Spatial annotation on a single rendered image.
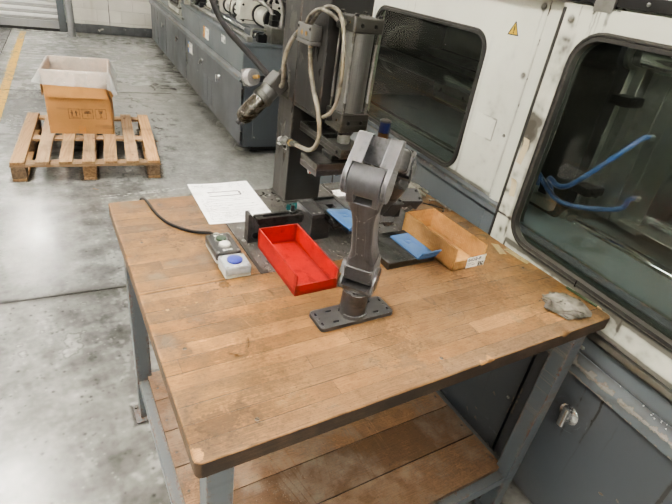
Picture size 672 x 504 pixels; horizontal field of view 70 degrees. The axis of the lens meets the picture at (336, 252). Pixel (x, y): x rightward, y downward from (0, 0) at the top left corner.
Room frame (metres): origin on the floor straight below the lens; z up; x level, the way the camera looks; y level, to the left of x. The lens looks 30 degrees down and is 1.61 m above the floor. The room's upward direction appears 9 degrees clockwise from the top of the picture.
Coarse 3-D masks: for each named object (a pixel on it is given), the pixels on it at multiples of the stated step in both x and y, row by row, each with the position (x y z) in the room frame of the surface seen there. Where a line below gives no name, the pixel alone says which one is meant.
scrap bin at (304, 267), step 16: (288, 224) 1.22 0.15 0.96; (272, 240) 1.19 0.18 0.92; (288, 240) 1.22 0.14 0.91; (304, 240) 1.19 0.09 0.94; (272, 256) 1.09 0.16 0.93; (288, 256) 1.14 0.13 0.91; (304, 256) 1.15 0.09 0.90; (320, 256) 1.10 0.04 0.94; (288, 272) 1.00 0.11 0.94; (304, 272) 1.07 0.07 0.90; (320, 272) 1.08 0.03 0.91; (336, 272) 1.03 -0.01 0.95; (304, 288) 0.98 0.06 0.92; (320, 288) 1.00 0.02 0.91
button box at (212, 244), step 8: (144, 200) 1.34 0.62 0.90; (152, 208) 1.28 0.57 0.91; (160, 216) 1.24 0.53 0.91; (168, 224) 1.21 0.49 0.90; (192, 232) 1.19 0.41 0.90; (200, 232) 1.19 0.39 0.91; (208, 232) 1.19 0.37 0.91; (208, 240) 1.12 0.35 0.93; (216, 240) 1.12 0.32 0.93; (232, 240) 1.14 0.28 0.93; (208, 248) 1.12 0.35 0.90; (216, 248) 1.08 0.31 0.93; (224, 248) 1.09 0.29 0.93; (232, 248) 1.09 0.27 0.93; (216, 256) 1.06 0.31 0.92
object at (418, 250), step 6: (402, 234) 1.34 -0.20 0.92; (408, 234) 1.35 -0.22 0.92; (396, 240) 1.30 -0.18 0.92; (402, 240) 1.30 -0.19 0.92; (414, 240) 1.31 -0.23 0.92; (402, 246) 1.27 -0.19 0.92; (408, 246) 1.27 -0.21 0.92; (414, 246) 1.28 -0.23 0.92; (420, 246) 1.28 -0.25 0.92; (414, 252) 1.24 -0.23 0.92; (420, 252) 1.24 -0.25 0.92; (426, 252) 1.20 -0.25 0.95; (432, 252) 1.21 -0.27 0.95; (438, 252) 1.23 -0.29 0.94; (420, 258) 1.21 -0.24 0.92
